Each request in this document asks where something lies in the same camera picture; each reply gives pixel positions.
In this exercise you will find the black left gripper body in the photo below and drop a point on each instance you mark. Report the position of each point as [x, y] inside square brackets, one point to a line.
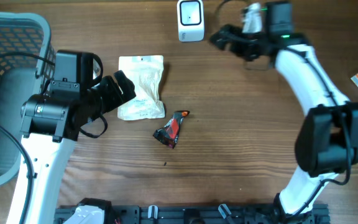
[108, 96]

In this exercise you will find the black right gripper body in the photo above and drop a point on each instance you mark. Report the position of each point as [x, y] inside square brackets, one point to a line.
[249, 45]

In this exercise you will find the white plastic pouch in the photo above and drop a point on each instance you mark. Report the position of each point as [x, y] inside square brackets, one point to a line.
[145, 72]

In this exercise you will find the red dark small package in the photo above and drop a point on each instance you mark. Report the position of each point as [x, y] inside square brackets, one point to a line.
[168, 135]

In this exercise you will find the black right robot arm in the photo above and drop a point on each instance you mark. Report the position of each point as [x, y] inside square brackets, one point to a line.
[327, 145]

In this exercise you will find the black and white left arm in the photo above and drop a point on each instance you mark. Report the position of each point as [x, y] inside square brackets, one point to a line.
[51, 123]

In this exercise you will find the white barcode scanner box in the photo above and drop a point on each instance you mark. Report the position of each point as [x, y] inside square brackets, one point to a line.
[190, 17]

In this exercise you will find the grey plastic mesh basket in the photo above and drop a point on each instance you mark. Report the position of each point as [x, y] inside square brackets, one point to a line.
[25, 45]

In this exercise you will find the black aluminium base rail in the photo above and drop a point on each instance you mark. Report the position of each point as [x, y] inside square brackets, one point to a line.
[247, 214]

